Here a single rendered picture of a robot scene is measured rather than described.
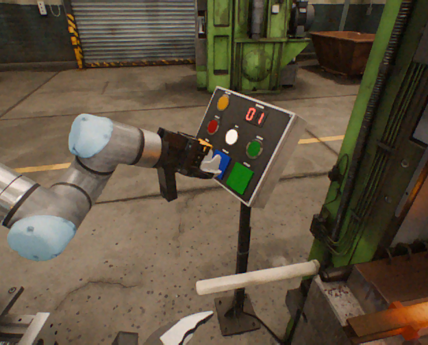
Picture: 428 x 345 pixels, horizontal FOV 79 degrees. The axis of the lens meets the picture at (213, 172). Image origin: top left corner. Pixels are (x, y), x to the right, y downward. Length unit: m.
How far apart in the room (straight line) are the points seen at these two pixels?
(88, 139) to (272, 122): 0.47
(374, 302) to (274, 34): 4.89
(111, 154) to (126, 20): 7.64
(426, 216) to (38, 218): 0.78
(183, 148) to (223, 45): 4.61
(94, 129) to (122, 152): 0.06
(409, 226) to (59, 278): 1.82
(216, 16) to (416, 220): 4.67
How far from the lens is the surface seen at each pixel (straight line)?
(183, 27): 8.12
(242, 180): 0.75
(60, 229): 0.45
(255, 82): 5.26
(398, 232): 0.77
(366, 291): 0.64
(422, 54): 0.48
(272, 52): 5.24
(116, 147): 0.48
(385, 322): 0.55
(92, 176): 0.53
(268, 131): 0.74
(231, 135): 0.81
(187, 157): 0.57
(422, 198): 0.73
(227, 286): 0.96
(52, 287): 1.97
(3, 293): 0.90
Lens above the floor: 1.43
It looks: 33 degrees down
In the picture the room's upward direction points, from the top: straight up
